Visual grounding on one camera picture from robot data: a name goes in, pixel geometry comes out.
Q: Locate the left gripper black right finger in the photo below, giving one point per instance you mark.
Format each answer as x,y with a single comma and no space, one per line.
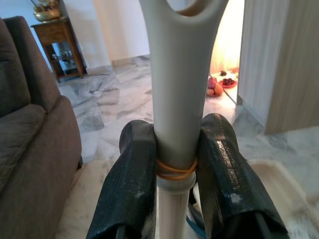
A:
229,179

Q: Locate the wooden broom with grey grip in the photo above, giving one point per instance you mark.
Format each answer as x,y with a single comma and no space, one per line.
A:
177,99

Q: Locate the light wood panel cabinet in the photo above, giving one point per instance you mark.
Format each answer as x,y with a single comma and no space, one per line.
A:
286,62

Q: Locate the brass bowl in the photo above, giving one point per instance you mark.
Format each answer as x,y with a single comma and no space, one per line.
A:
47,15

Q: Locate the white fluffy rug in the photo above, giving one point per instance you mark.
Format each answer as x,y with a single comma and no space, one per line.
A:
82,189

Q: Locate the brown fabric sofa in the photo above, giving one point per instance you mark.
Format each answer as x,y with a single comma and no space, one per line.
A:
32,139

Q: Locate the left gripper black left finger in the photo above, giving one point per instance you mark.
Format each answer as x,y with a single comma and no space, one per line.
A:
129,179

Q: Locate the orange rubber band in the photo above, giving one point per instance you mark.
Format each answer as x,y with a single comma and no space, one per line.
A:
174,177

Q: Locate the wooden side table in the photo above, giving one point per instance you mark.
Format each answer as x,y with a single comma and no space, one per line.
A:
54,32

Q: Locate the pile of fruit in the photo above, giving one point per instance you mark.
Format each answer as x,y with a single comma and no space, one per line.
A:
214,88

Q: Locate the red plate with fruit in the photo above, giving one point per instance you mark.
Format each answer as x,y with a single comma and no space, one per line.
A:
228,83

